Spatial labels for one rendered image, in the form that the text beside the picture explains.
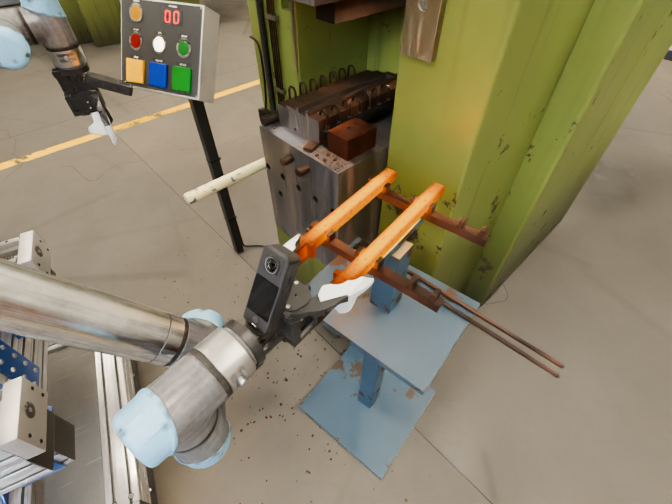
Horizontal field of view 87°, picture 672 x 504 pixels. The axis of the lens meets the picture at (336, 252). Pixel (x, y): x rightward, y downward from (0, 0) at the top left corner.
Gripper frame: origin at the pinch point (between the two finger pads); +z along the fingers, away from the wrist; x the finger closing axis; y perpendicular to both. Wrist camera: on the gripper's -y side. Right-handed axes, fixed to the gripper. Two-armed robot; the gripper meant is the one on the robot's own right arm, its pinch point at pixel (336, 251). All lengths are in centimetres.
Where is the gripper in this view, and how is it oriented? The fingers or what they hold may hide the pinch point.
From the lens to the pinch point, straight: 55.8
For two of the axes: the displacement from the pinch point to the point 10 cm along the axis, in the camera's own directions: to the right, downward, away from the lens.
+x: 7.8, 4.6, -4.3
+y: -0.2, 6.9, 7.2
